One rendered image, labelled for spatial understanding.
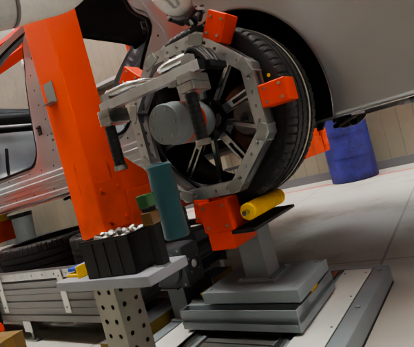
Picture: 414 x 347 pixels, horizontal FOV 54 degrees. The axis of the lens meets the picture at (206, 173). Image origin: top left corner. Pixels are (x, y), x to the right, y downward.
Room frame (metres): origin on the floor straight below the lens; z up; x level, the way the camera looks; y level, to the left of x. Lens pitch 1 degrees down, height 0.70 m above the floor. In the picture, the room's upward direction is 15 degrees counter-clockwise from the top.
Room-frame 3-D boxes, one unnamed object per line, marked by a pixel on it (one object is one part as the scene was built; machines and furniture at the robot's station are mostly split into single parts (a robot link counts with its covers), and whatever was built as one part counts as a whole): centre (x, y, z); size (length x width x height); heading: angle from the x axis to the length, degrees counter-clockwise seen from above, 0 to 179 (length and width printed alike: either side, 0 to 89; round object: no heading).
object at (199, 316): (1.57, -0.06, 0.13); 0.50 x 0.36 x 0.10; 55
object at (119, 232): (1.23, 0.31, 0.51); 0.20 x 0.14 x 0.13; 59
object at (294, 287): (1.54, -0.11, 0.32); 0.40 x 0.30 x 0.28; 55
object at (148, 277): (1.25, 0.35, 0.44); 0.43 x 0.17 x 0.03; 55
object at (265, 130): (1.40, -0.01, 0.85); 0.54 x 0.07 x 0.54; 55
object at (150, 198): (1.14, 0.19, 0.64); 0.04 x 0.04 x 0.04; 55
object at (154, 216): (1.14, 0.19, 0.59); 0.04 x 0.04 x 0.04; 55
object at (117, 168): (1.31, 0.26, 0.83); 0.04 x 0.04 x 0.16
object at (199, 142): (1.11, -0.01, 0.83); 0.04 x 0.04 x 0.16
